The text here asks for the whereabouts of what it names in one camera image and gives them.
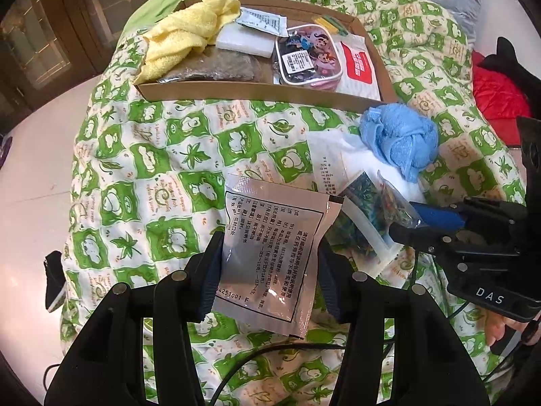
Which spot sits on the small silver sachet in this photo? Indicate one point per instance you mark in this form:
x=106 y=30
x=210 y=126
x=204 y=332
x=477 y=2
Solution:
x=265 y=22

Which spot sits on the black shoe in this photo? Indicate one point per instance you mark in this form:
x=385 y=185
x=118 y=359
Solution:
x=55 y=281

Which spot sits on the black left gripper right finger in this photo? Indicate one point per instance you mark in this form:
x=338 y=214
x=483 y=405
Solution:
x=430 y=367

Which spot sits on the white foam block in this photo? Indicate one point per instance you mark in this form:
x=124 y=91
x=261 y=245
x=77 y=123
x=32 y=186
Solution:
x=234 y=37

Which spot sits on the blue towel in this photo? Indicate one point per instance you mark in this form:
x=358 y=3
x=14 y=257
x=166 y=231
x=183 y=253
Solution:
x=400 y=137

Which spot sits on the pink cartoon zip pouch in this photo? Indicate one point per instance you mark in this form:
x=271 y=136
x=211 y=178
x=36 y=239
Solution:
x=307 y=58

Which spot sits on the grey silver foil packet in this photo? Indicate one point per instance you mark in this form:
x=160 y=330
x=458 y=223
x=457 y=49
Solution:
x=215 y=64

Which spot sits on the green yellow sponge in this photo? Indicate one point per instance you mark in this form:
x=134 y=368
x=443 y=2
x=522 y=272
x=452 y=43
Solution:
x=331 y=24

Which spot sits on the silver printed sachet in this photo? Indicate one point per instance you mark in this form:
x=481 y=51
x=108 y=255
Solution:
x=269 y=253

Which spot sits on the wooden glass cabinet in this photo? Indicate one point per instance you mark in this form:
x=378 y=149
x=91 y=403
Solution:
x=49 y=46

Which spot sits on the red cushion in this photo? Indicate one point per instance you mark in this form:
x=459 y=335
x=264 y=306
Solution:
x=499 y=100

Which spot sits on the yellow towel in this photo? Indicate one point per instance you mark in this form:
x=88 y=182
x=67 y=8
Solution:
x=173 y=38

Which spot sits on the person right hand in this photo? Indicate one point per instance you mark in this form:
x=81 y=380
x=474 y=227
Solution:
x=495 y=327

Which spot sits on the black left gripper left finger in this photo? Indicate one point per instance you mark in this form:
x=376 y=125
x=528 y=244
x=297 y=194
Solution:
x=104 y=365

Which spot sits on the bag of coloured sticks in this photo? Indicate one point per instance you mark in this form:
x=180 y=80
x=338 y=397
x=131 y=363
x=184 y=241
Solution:
x=396 y=208

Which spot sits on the green white patterned quilt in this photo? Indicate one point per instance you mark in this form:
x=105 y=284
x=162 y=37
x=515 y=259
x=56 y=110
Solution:
x=148 y=180

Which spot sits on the white red wipes pack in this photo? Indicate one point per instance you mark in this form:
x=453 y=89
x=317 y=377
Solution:
x=358 y=73

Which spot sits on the brown cardboard tray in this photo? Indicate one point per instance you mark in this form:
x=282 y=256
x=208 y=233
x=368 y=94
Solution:
x=297 y=13

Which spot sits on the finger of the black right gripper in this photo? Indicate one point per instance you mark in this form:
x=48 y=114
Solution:
x=472 y=213
x=427 y=239

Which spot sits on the white plastic bag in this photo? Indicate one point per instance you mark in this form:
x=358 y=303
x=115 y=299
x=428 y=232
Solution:
x=339 y=158

